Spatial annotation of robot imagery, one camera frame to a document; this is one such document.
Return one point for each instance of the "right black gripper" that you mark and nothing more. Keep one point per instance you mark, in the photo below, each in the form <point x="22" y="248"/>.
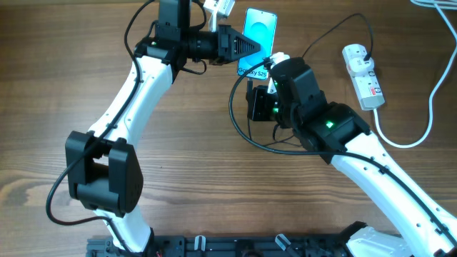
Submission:
<point x="258" y="96"/>

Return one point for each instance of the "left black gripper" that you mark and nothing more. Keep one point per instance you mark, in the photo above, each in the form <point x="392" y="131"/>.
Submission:
<point x="223" y="44"/>

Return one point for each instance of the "blue Galaxy smartphone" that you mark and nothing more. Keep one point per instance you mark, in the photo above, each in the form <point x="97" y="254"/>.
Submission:
<point x="259" y="26"/>

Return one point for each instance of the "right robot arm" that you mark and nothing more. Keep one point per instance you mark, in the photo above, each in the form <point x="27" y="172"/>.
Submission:
<point x="337" y="134"/>

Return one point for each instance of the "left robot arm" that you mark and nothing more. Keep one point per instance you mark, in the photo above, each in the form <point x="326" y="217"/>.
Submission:
<point x="103" y="171"/>

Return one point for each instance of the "white charger plug adapter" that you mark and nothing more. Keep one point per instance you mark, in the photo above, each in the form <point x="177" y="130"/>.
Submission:
<point x="358" y="66"/>

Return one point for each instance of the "white power strip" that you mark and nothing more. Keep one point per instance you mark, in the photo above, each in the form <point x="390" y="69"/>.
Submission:
<point x="367" y="87"/>

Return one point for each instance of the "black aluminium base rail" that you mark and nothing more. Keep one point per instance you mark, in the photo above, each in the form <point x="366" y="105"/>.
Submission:
<point x="268" y="246"/>

